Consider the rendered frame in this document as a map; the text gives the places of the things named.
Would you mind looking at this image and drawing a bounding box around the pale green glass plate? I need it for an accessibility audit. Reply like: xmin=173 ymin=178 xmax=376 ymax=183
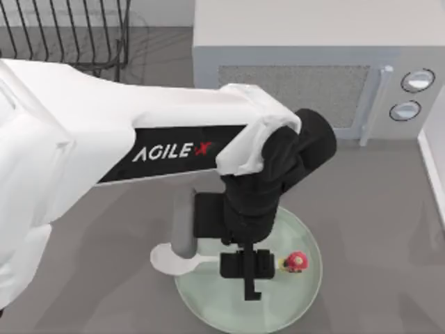
xmin=173 ymin=207 xmax=323 ymax=331

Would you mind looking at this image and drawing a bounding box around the red and yellow toy figure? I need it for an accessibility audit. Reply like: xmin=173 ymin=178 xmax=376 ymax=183
xmin=277 ymin=250 xmax=310 ymax=275

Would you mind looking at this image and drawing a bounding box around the white spoon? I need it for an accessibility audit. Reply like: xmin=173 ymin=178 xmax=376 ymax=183
xmin=149 ymin=243 xmax=223 ymax=276

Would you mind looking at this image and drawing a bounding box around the microwave door with grey window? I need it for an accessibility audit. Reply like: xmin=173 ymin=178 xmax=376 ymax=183
xmin=193 ymin=47 xmax=401 ymax=141

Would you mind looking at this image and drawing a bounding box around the small round microwave knob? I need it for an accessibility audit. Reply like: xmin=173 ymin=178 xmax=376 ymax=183
xmin=388 ymin=100 xmax=423 ymax=122

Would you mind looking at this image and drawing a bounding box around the pale microwave oven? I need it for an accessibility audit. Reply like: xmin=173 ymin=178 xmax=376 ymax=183
xmin=192 ymin=0 xmax=445 ymax=147

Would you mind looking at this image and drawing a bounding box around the large round microwave knob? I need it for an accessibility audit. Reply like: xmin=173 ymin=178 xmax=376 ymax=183
xmin=400 ymin=68 xmax=436 ymax=93

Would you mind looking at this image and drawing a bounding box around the pale microwave door handle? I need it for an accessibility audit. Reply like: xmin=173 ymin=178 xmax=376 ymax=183
xmin=359 ymin=65 xmax=394 ymax=146

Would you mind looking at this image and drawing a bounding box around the black wire rack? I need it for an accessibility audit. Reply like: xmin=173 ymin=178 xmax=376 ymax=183
xmin=0 ymin=0 xmax=134 ymax=80

